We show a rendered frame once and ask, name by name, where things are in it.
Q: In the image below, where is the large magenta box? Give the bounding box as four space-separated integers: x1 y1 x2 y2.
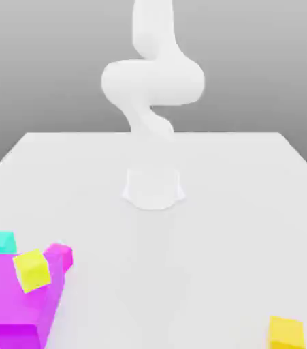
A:
0 252 67 349

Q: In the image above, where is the small golden yellow cube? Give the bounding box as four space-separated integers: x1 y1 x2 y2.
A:
267 315 306 349

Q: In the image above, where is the small lime yellow cube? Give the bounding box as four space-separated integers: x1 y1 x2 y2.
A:
12 248 52 295

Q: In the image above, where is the small pink cube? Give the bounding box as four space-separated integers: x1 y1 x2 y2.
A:
43 243 74 274

